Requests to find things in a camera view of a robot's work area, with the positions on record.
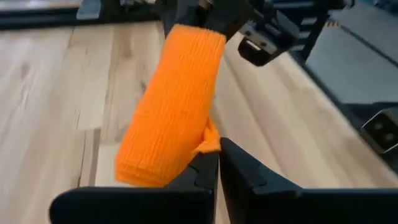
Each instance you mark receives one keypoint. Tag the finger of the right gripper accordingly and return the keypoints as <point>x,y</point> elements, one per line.
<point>230,15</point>
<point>172,14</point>

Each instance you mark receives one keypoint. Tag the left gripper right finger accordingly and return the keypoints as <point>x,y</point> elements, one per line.
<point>280,205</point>

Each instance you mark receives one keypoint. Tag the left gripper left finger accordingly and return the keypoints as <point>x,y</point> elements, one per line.
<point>155,205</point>

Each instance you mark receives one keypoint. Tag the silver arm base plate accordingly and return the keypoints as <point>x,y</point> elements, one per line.
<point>381,130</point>

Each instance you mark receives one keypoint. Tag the orange elastic bandage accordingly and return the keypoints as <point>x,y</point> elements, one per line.
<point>177,109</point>

